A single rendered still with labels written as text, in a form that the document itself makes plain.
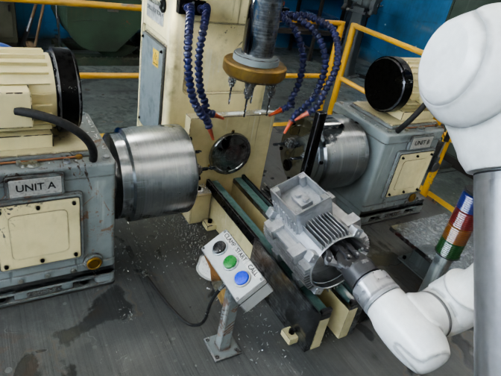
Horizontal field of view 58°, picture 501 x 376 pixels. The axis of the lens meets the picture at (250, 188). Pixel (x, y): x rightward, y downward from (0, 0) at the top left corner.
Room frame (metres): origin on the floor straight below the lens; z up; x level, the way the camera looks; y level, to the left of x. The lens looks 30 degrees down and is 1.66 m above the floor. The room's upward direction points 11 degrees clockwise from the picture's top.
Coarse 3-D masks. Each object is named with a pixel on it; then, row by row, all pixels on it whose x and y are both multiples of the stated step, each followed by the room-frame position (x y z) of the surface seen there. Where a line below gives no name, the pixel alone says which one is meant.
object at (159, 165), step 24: (120, 144) 0.97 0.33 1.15; (144, 144) 0.99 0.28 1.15; (168, 144) 1.02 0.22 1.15; (192, 144) 1.06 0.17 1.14; (120, 168) 0.93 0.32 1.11; (144, 168) 0.94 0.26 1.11; (168, 168) 0.97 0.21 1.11; (192, 168) 1.01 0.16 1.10; (120, 192) 0.92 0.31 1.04; (144, 192) 0.92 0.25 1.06; (168, 192) 0.96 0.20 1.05; (192, 192) 0.99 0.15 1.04; (120, 216) 0.92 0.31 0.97; (144, 216) 0.94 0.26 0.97
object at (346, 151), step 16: (304, 128) 1.35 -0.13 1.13; (336, 128) 1.35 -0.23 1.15; (352, 128) 1.38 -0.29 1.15; (288, 144) 1.36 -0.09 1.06; (304, 144) 1.34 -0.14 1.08; (320, 144) 1.29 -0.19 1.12; (336, 144) 1.30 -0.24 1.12; (352, 144) 1.33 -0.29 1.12; (368, 144) 1.39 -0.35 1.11; (288, 160) 1.38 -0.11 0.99; (320, 160) 1.27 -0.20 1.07; (336, 160) 1.28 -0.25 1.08; (352, 160) 1.31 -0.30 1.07; (288, 176) 1.38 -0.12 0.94; (320, 176) 1.26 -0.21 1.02; (336, 176) 1.28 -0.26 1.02; (352, 176) 1.33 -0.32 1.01
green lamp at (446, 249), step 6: (444, 240) 0.95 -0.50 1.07; (438, 246) 0.95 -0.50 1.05; (444, 246) 0.94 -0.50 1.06; (450, 246) 0.93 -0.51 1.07; (456, 246) 0.93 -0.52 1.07; (462, 246) 0.93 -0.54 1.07; (438, 252) 0.95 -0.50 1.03; (444, 252) 0.94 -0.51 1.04; (450, 252) 0.93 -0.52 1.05; (456, 252) 0.93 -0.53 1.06; (450, 258) 0.93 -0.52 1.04; (456, 258) 0.93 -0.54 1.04
